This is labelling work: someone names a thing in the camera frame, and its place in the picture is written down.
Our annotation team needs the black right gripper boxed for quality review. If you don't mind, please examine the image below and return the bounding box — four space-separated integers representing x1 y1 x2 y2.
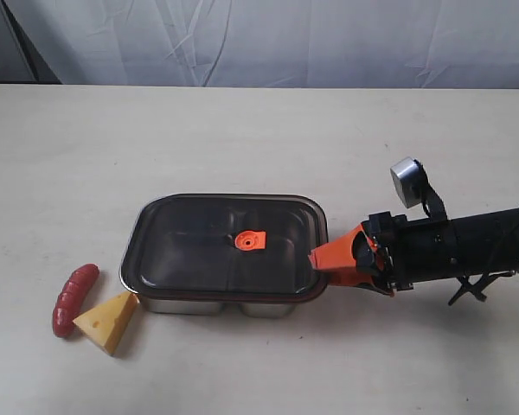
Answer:
308 212 454 297

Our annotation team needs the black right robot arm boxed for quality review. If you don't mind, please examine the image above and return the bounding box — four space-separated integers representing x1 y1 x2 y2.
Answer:
310 202 519 304

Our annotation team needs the grey wrinkled backdrop cloth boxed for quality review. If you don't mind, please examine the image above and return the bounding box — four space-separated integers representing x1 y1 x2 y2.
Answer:
0 1 519 88

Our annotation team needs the steel two-compartment lunch box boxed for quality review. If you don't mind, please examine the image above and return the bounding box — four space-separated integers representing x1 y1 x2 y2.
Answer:
119 193 331 320

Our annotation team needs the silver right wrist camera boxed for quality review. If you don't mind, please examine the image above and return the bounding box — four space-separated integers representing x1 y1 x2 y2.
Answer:
390 157 427 208

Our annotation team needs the yellow toy cheese wedge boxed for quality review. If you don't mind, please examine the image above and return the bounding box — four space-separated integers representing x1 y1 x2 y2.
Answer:
73 291 139 355

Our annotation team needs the dark transparent lid orange seal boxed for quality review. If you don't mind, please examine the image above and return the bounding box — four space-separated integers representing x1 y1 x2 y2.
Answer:
119 193 331 302

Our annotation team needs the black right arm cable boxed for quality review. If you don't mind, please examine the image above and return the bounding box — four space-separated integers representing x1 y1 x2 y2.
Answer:
447 202 519 306

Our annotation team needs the red toy sausage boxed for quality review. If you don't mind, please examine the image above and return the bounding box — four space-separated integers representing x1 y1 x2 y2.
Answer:
52 264 99 338

